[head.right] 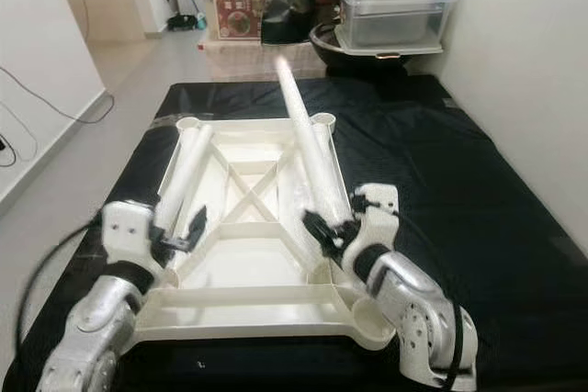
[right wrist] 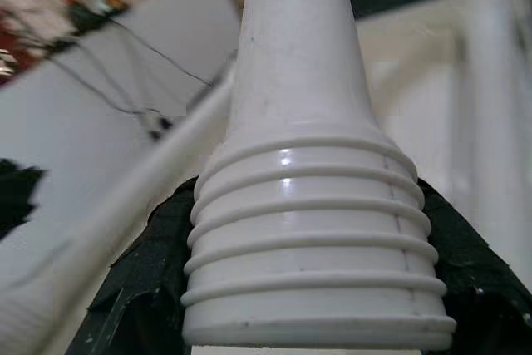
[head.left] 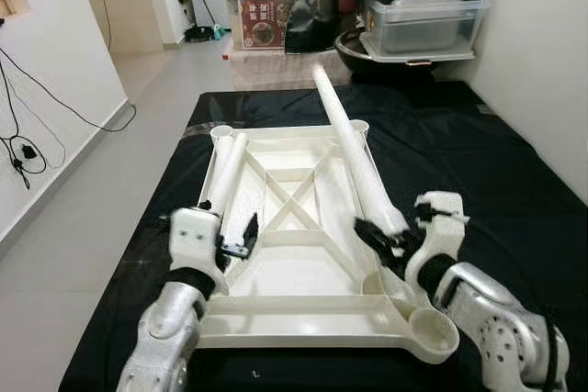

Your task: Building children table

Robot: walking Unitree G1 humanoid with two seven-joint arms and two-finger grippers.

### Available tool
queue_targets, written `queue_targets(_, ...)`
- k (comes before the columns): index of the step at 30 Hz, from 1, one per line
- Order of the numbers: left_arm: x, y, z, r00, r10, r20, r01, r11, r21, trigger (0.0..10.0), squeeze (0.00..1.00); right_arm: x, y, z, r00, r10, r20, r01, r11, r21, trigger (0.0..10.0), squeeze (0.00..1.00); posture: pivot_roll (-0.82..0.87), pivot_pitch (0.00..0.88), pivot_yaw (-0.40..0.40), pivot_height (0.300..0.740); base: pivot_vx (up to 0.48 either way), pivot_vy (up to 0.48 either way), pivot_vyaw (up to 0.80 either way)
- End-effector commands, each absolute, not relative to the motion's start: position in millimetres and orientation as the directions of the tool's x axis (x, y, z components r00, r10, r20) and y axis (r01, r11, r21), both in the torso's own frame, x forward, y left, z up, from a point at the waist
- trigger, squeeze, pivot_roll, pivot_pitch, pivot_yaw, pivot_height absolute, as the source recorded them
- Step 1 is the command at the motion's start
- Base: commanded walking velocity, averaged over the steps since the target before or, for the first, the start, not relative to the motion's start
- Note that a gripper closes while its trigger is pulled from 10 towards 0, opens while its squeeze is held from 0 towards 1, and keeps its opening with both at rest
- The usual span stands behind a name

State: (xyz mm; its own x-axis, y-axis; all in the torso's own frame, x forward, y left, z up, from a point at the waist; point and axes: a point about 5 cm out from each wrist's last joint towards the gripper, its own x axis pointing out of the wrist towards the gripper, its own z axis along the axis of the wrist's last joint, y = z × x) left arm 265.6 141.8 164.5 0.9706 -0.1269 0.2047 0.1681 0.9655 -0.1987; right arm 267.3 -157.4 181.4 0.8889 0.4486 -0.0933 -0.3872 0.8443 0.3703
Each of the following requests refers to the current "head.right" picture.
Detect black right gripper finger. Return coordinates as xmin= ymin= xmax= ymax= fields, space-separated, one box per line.
xmin=301 ymin=211 xmax=341 ymax=253

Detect white plastic children table top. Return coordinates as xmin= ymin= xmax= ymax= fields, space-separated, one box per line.
xmin=138 ymin=112 xmax=396 ymax=352

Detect clear adhesive tape strip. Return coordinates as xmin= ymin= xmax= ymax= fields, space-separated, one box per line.
xmin=147 ymin=115 xmax=185 ymax=131

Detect beige patterned storage box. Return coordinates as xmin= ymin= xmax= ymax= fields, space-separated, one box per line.
xmin=198 ymin=34 xmax=322 ymax=81

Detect black wok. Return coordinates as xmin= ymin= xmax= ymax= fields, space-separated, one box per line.
xmin=308 ymin=23 xmax=442 ymax=76

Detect clear plastic container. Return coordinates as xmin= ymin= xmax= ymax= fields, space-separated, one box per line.
xmin=334 ymin=0 xmax=458 ymax=56

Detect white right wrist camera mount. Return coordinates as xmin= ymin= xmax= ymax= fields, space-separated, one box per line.
xmin=342 ymin=184 xmax=401 ymax=274

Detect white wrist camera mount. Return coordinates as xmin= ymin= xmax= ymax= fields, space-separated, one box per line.
xmin=99 ymin=199 xmax=168 ymax=281
xmin=342 ymin=184 xmax=401 ymax=274

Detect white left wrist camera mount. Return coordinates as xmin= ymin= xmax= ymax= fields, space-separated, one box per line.
xmin=99 ymin=199 xmax=168 ymax=281

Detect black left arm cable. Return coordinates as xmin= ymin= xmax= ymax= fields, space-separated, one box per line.
xmin=14 ymin=220 xmax=104 ymax=379

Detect thin black wall cable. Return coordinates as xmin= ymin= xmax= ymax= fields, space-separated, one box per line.
xmin=0 ymin=66 xmax=116 ymax=124

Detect black power adapter cable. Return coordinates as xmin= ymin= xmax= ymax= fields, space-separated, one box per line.
xmin=0 ymin=103 xmax=19 ymax=168

